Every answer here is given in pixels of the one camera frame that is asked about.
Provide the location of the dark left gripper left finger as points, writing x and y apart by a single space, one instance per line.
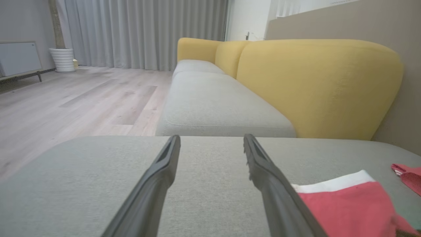
148 194

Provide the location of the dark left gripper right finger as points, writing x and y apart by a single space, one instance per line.
279 200

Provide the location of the red shorts with white stripe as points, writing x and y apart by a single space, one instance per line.
348 210

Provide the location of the red jersey with black print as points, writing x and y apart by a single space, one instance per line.
411 179

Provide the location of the large grey sofa ottoman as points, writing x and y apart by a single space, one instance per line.
82 184

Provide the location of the grey sofa seat cushion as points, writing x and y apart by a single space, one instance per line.
213 105
197 65

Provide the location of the yellow sofa backrest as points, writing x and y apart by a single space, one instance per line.
322 85
228 56

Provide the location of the small yellow floor object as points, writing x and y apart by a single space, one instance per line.
75 63

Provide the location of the yellow sofa armrest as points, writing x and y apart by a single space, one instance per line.
197 49

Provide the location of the white ribbed planter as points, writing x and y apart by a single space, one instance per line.
62 60

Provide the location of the grey pleated curtain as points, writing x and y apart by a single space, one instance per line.
141 33

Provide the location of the white low TV cabinet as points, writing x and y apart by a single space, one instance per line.
19 59

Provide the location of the brown plant trunk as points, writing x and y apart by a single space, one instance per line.
57 23

